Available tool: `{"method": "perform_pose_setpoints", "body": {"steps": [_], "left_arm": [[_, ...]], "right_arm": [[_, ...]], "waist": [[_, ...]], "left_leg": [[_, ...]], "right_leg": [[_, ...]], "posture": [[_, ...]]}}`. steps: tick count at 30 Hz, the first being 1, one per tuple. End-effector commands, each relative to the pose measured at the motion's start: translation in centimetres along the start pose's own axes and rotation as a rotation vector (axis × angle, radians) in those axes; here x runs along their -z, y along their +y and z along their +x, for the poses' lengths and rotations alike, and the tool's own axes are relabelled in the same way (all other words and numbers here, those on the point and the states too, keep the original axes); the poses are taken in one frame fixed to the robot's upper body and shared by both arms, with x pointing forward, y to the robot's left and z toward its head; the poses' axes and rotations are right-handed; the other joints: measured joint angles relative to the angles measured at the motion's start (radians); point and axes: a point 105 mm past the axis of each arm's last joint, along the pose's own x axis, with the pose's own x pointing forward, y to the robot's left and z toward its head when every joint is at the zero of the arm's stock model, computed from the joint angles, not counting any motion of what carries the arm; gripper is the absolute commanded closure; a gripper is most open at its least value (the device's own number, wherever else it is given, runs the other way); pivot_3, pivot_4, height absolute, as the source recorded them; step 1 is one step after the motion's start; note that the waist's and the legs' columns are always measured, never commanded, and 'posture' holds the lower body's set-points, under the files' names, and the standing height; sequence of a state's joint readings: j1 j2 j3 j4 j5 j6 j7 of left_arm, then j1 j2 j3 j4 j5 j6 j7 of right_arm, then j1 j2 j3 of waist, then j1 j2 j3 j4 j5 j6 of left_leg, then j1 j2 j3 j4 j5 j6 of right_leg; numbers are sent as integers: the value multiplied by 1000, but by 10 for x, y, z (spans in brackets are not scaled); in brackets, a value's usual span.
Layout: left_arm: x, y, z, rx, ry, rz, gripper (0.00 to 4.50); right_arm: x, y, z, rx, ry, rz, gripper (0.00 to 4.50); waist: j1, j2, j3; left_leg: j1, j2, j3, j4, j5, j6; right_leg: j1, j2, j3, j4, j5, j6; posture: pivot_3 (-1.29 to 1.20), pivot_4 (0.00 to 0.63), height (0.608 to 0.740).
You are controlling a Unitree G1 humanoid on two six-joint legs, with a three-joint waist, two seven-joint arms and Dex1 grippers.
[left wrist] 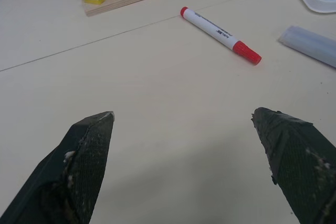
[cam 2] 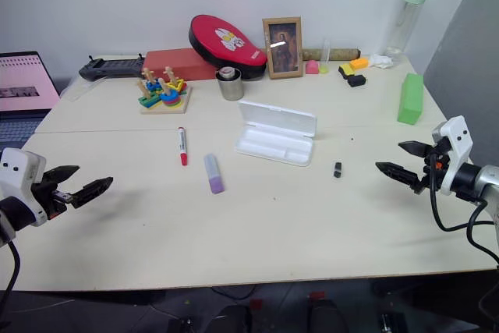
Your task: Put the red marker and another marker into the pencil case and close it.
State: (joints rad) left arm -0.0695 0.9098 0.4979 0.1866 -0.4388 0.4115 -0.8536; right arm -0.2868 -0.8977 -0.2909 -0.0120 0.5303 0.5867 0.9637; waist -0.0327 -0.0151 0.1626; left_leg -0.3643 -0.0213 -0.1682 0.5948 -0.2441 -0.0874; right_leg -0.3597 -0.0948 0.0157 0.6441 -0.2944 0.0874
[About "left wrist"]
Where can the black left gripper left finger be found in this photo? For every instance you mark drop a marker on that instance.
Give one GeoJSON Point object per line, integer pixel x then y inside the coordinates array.
{"type": "Point", "coordinates": [78, 171]}

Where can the white marker with red cap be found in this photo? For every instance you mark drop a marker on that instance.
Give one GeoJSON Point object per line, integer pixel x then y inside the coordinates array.
{"type": "Point", "coordinates": [210, 28]}

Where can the clear tube with purple end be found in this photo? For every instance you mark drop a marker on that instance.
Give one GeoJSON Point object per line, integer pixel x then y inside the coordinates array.
{"type": "Point", "coordinates": [309, 44]}

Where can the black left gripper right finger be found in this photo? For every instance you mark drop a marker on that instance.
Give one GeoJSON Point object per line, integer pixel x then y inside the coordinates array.
{"type": "Point", "coordinates": [302, 166]}

